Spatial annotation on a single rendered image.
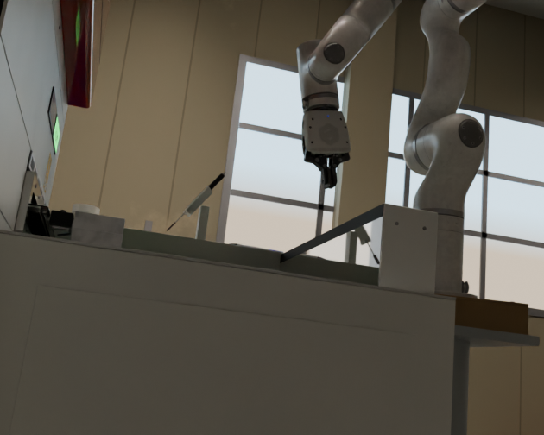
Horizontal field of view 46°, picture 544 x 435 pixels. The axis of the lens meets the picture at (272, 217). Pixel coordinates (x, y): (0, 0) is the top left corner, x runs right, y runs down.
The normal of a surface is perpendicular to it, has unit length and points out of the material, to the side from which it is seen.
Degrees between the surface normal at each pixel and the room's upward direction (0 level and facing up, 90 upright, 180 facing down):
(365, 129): 90
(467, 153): 125
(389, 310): 90
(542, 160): 90
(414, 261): 90
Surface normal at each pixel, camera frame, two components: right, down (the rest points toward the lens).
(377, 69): 0.26, -0.20
